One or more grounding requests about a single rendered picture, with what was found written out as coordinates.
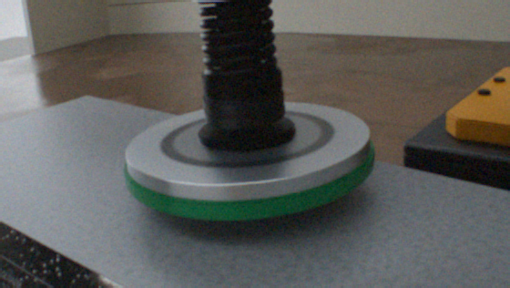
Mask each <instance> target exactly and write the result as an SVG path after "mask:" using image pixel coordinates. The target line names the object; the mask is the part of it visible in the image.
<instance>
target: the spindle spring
mask: <svg viewBox="0 0 510 288"><path fill-rule="evenodd" d="M233 1H239V0H222V1H201V2H200V1H198V2H199V4H200V5H211V6H203V7H201V8H200V9H199V11H198V14H199V15H200V16H201V17H212V16H221V15H233V14H239V13H243V12H249V11H252V10H256V9H257V13H253V14H250V15H237V16H231V17H224V18H217V19H216V17H212V18H205V19H202V20H201V21H200V22H199V26H200V27H201V28H203V29H205V30H209V31H204V32H203V33H202V34H201V39H202V41H205V42H208V43H206V44H204V45H202V48H201V50H202V51H203V53H205V54H208V55H207V56H205V57H204V58H203V63H204V64H205V65H206V66H207V67H208V68H207V69H205V72H204V74H205V75H206V76H207V77H214V78H231V77H252V76H256V75H260V74H263V73H266V72H268V71H270V70H271V69H272V68H274V67H276V66H277V62H278V58H276V57H275V56H274V54H275V53H276V51H277V47H276V46H275V45H274V44H273V43H272V42H274V40H275V39H276V35H275V34H274V32H273V31H272V30H273V28H274V27H275V24H274V21H273V20H271V19H270V17H272V16H273V13H274V10H272V9H271V8H270V7H269V5H270V4H272V2H273V0H254V1H250V2H246V3H241V4H231V5H219V6H214V4H220V3H227V2H233ZM255 23H258V26H254V27H249V28H244V29H241V30H228V31H218V32H216V29H225V28H232V27H238V26H247V25H251V24H255ZM254 36H260V37H258V38H254V39H251V40H247V41H242V42H238V43H230V44H222V45H218V42H219V41H229V40H236V39H241V38H246V37H254ZM258 48H260V49H262V50H261V51H257V52H254V53H251V54H247V55H242V56H229V57H219V55H227V54H236V53H241V52H247V51H251V50H254V49H258ZM259 61H265V62H263V63H261V64H258V65H255V66H247V67H238V68H231V69H214V67H234V66H243V65H248V64H252V63H255V62H259Z"/></svg>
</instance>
